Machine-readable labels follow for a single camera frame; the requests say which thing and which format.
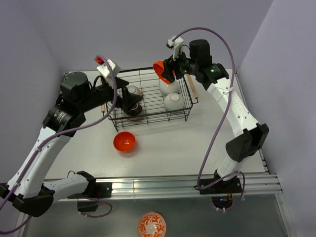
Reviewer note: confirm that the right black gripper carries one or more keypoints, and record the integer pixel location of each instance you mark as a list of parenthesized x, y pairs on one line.
[(170, 64)]

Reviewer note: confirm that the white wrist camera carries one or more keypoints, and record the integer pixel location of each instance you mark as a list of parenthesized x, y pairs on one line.
[(175, 44), (104, 71)]

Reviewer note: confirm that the orange white patterned bowl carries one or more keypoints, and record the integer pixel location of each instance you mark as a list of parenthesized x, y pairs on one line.
[(152, 224)]

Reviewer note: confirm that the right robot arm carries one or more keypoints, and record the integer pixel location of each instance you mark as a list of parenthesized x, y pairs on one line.
[(249, 134)]

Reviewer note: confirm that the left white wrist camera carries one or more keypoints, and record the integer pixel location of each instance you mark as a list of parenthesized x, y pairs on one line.
[(104, 71)]

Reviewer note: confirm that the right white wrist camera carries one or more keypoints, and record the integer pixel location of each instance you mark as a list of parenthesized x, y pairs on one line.
[(175, 44)]

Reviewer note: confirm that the aluminium mounting rail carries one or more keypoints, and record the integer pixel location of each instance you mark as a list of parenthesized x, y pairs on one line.
[(182, 186)]

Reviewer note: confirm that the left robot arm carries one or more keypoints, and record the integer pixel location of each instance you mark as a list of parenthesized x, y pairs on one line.
[(27, 190)]

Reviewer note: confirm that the black white patterned bowl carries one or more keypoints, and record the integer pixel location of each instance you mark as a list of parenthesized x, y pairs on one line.
[(134, 90)]

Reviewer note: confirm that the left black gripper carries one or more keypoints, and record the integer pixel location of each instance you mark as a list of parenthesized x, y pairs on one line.
[(128, 99)]

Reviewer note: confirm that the grey white bowl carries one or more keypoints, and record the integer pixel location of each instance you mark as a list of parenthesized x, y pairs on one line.
[(166, 89)]

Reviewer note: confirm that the brown bowl beige inside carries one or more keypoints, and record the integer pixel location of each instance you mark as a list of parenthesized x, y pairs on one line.
[(135, 111)]

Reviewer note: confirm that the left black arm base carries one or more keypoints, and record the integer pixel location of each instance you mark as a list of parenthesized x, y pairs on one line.
[(88, 202)]

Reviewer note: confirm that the black wire dish rack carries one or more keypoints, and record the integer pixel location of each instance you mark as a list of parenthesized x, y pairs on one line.
[(152, 104)]

